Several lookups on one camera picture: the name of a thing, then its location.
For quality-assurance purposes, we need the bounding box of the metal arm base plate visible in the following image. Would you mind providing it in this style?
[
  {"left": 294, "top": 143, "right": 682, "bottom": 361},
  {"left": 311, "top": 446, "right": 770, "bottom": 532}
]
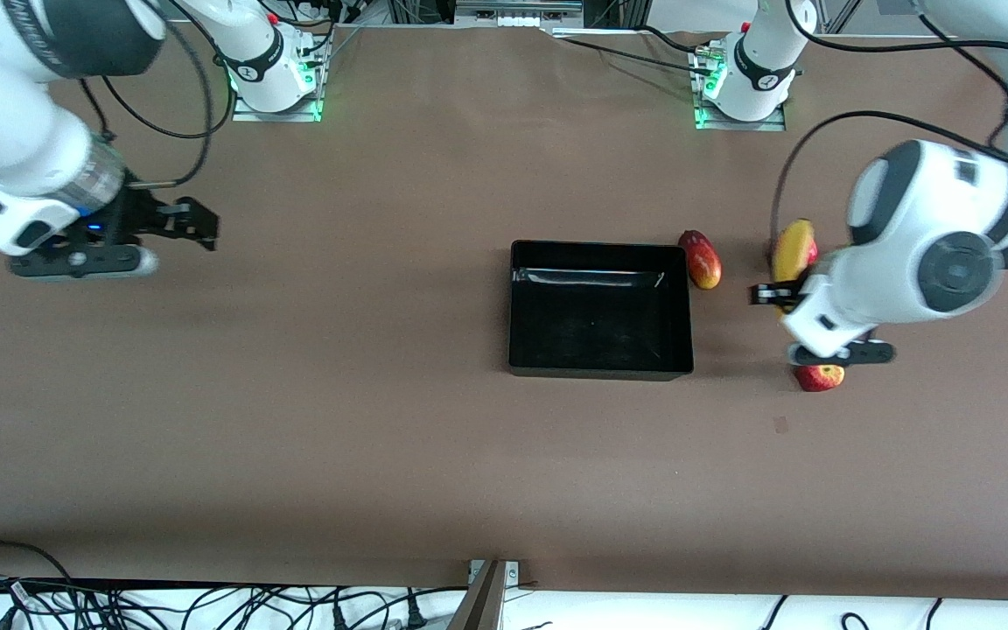
[
  {"left": 695, "top": 103, "right": 788, "bottom": 133},
  {"left": 231, "top": 87, "right": 325, "bottom": 123}
]

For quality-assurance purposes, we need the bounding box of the red yellow apple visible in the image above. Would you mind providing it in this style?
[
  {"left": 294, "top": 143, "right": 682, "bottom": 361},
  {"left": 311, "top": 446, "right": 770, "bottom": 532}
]
[{"left": 795, "top": 363, "right": 846, "bottom": 393}]

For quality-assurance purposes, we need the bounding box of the black rectangular plastic box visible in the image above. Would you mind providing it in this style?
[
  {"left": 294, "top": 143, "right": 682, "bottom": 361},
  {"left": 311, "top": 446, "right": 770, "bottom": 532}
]
[{"left": 507, "top": 240, "right": 696, "bottom": 382}]

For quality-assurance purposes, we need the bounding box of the yellow banana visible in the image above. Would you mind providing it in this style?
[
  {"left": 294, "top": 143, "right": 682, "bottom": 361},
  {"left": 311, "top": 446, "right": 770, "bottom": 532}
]
[{"left": 772, "top": 219, "right": 818, "bottom": 286}]

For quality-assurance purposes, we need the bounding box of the small metal bracket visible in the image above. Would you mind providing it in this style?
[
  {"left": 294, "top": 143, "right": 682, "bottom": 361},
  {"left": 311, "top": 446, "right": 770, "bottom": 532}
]
[{"left": 467, "top": 560, "right": 522, "bottom": 589}]

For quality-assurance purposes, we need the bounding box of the black table cable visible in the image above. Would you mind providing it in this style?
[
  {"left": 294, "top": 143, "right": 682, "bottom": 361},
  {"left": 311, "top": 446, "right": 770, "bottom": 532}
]
[{"left": 548, "top": 24, "right": 717, "bottom": 76}]

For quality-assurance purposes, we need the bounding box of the red yellow mango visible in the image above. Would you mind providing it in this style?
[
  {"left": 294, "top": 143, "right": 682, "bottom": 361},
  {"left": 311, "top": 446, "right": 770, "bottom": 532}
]
[{"left": 677, "top": 229, "right": 723, "bottom": 291}]

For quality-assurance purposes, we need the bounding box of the aluminium frame with power strip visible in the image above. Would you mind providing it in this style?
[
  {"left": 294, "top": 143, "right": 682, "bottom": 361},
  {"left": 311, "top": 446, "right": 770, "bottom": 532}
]
[{"left": 386, "top": 0, "right": 645, "bottom": 32}]

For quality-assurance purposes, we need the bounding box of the grey metal post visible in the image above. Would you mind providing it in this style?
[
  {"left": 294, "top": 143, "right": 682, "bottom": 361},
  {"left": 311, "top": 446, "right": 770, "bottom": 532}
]
[{"left": 447, "top": 560, "right": 507, "bottom": 630}]

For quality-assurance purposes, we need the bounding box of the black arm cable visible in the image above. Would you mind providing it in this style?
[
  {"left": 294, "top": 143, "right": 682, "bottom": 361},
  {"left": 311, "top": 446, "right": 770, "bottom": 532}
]
[
  {"left": 769, "top": 111, "right": 1008, "bottom": 260},
  {"left": 80, "top": 74, "right": 235, "bottom": 141},
  {"left": 786, "top": 0, "right": 1008, "bottom": 97},
  {"left": 123, "top": 13, "right": 214, "bottom": 190}
]

